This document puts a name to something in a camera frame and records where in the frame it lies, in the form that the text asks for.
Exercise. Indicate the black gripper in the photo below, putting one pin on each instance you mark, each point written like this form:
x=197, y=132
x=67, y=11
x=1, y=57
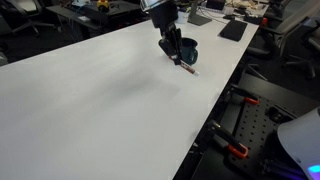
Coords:
x=164, y=15

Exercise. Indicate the red and white marker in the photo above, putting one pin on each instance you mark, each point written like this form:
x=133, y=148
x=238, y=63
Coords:
x=188, y=68

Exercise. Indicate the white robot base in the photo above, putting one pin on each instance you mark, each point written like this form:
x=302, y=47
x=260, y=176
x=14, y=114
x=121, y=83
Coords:
x=301, y=140

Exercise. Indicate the dark teal enamel mug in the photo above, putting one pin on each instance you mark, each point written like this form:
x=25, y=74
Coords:
x=190, y=53

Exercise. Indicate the white mug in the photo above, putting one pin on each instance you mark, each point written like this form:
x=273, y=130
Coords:
x=183, y=17

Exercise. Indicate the grey monitor stand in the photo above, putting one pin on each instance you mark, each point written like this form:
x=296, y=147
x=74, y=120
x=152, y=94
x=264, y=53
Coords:
x=198, y=20

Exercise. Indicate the black device box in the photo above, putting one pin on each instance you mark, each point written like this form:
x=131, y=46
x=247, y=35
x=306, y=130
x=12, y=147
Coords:
x=215, y=4

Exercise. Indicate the black desk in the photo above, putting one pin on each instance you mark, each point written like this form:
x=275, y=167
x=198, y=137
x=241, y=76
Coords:
x=120, y=8

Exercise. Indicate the black flat pad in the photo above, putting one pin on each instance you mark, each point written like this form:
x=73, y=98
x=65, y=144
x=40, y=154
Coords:
x=233, y=30

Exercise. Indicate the yellow and red object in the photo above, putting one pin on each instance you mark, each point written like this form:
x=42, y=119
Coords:
x=103, y=5

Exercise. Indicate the small black box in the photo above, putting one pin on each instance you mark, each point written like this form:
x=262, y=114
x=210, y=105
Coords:
x=253, y=19

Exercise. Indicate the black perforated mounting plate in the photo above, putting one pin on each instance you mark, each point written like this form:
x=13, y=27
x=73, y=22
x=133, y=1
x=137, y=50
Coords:
x=256, y=128

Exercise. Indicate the black and grey office chair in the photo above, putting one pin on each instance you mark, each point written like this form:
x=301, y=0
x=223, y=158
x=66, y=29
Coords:
x=293, y=20

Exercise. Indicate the black bracket on plate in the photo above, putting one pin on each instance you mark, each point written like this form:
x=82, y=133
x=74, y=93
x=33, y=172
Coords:
x=278, y=115

